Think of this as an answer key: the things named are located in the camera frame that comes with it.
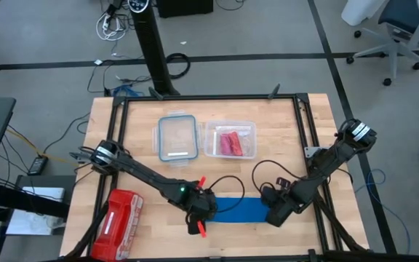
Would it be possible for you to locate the blue floor cable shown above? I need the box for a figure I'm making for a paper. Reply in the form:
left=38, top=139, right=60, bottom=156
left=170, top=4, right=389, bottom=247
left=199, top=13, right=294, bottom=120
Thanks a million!
left=354, top=168, right=412, bottom=255

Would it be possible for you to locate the black cable coil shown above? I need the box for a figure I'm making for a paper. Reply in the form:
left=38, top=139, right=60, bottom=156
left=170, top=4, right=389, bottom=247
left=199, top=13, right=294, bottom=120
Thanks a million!
left=165, top=52, right=191, bottom=80

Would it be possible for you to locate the white bin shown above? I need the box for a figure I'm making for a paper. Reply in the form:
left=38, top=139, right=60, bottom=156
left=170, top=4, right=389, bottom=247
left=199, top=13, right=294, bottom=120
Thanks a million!
left=341, top=0, right=387, bottom=26

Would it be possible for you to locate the clear zip bag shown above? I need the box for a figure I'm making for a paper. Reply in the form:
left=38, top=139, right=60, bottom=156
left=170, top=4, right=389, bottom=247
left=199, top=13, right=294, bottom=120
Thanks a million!
left=215, top=125, right=253, bottom=157

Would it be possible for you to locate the black side shelf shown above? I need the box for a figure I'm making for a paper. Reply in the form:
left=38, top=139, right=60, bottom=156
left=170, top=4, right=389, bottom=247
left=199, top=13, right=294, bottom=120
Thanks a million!
left=0, top=174, right=76, bottom=219

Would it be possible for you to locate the pink bandage roll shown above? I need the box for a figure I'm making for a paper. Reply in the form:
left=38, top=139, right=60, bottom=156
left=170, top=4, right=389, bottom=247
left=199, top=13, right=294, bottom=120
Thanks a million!
left=219, top=133, right=232, bottom=156

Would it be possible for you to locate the grey metal bracket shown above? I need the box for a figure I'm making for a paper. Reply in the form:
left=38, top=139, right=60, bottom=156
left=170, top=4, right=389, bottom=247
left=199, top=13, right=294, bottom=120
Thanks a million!
left=303, top=146, right=323, bottom=158

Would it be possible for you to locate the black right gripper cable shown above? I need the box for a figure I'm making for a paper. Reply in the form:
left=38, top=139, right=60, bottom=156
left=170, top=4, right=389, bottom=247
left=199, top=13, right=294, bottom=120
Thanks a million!
left=252, top=159, right=305, bottom=197

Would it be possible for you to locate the white cable bundle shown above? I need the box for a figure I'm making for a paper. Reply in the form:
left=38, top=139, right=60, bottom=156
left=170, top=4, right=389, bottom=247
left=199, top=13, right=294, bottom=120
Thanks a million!
left=95, top=12, right=129, bottom=41

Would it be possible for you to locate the black tower fan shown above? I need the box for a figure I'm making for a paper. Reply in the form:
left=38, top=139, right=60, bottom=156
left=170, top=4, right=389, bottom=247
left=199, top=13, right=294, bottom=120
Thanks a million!
left=127, top=0, right=180, bottom=97

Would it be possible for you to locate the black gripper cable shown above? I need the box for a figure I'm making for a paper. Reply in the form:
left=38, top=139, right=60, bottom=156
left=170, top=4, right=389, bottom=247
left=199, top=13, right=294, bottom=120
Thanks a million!
left=252, top=159, right=305, bottom=197
left=204, top=175, right=246, bottom=214

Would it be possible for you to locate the clear lid blue rim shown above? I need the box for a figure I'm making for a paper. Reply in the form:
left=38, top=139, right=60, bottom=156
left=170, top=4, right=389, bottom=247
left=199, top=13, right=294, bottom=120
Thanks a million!
left=152, top=111, right=203, bottom=168

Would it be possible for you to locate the grey blue office chair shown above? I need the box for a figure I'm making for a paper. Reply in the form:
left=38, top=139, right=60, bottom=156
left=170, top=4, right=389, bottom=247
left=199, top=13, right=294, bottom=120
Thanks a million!
left=346, top=0, right=419, bottom=87

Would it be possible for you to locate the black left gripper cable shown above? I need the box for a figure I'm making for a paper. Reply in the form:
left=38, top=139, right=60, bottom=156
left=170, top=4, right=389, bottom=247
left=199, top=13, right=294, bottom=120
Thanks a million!
left=204, top=175, right=246, bottom=214

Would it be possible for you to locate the white paper sheet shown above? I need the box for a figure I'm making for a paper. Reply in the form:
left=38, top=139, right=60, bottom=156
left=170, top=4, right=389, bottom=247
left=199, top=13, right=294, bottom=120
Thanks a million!
left=5, top=210, right=68, bottom=237

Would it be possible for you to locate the blue bandage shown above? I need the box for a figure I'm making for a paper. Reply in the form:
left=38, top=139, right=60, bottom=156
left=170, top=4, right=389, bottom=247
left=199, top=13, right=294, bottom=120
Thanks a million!
left=205, top=197, right=271, bottom=223

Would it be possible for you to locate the black frame clamp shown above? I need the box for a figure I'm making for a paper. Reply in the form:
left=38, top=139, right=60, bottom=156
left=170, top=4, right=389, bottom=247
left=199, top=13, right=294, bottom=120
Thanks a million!
left=267, top=83, right=282, bottom=100
left=148, top=86, right=165, bottom=101

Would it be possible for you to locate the red plastic case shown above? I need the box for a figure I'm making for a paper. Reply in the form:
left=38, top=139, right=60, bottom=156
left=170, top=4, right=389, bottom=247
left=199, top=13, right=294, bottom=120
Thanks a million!
left=91, top=188, right=144, bottom=262

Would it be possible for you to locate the yellow cable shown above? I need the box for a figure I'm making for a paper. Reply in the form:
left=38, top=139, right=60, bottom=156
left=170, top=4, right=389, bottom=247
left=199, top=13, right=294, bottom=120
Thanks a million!
left=5, top=129, right=79, bottom=167

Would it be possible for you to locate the black box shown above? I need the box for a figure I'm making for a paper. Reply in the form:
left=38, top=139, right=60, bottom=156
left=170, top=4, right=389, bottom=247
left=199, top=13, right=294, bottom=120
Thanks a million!
left=156, top=0, right=214, bottom=18

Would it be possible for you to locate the white flat box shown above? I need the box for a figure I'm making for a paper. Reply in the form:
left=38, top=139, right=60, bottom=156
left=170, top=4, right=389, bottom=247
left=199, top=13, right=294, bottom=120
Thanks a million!
left=22, top=186, right=65, bottom=204

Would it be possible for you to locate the clear plastic container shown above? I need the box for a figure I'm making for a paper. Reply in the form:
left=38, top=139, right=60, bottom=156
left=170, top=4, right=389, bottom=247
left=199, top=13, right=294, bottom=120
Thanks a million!
left=204, top=119, right=258, bottom=160

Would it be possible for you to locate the red bandage roll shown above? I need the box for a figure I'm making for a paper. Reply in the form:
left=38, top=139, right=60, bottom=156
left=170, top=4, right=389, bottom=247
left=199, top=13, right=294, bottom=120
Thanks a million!
left=229, top=131, right=244, bottom=156

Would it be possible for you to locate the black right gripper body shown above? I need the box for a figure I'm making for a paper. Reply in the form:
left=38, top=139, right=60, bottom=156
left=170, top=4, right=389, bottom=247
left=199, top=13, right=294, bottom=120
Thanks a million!
left=266, top=181, right=307, bottom=229

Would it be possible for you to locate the black power adapter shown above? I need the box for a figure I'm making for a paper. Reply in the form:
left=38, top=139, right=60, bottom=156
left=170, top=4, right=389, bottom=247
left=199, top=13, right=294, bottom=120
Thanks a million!
left=27, top=155, right=49, bottom=176

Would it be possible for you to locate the blue cable bundle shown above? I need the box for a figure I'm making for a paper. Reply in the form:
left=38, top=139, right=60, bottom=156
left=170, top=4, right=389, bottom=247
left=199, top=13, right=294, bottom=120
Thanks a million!
left=111, top=85, right=145, bottom=98

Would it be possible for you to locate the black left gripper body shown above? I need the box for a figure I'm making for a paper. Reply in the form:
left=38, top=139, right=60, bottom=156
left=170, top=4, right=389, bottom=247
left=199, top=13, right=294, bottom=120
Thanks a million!
left=184, top=187, right=218, bottom=223

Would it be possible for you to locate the black aluminium table frame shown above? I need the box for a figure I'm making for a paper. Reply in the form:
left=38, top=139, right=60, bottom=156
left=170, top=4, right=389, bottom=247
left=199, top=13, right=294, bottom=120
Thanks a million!
left=63, top=92, right=370, bottom=262

